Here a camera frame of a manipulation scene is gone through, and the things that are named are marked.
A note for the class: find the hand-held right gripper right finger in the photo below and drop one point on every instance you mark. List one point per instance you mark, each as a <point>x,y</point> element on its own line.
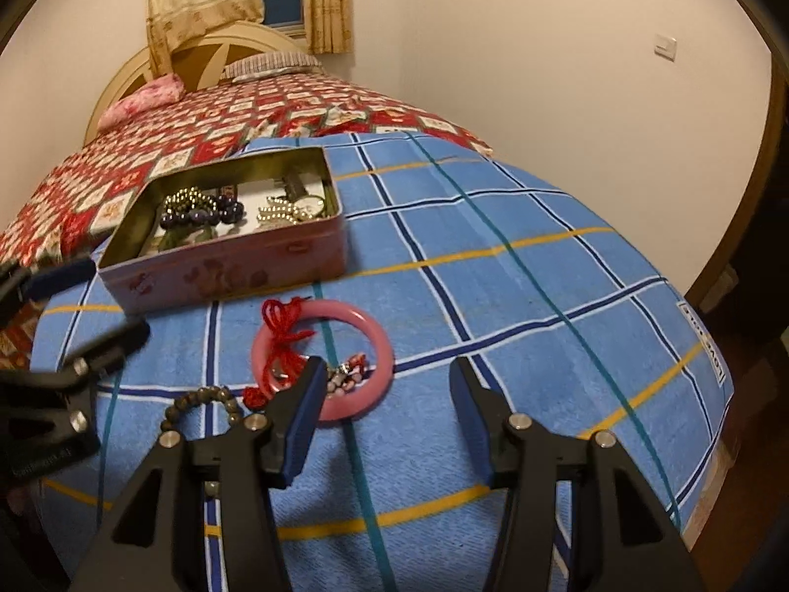
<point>471,425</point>

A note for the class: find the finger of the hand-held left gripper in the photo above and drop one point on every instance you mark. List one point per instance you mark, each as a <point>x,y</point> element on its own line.
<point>117,342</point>
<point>61,274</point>

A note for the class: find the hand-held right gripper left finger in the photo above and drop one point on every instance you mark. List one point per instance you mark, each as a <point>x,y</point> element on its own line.
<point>305,419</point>

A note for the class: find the pink tin box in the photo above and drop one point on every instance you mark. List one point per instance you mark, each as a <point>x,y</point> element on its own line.
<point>216,271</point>

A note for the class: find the silver bangle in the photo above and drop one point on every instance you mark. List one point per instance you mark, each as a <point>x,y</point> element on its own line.
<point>314,197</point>

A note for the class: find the blue checked towel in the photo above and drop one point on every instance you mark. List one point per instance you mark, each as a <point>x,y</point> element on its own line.
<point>524,296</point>

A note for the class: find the red patterned bedsheet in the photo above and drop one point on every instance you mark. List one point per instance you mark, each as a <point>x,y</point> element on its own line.
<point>185,123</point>

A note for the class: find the pink pillow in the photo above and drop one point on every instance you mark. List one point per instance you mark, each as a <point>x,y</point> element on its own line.
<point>148,98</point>

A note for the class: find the white printed card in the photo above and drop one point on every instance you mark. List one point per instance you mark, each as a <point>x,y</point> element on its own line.
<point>253,197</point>

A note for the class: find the striped pillow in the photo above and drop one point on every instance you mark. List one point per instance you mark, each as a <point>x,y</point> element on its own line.
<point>271,65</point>

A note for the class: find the cream wooden headboard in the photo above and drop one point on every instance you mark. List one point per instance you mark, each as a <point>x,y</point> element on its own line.
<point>246,37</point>

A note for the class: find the wooden door frame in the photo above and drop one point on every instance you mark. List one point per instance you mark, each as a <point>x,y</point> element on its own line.
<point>758,185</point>

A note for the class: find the white light switch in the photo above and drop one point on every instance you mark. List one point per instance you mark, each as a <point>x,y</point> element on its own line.
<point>666,46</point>

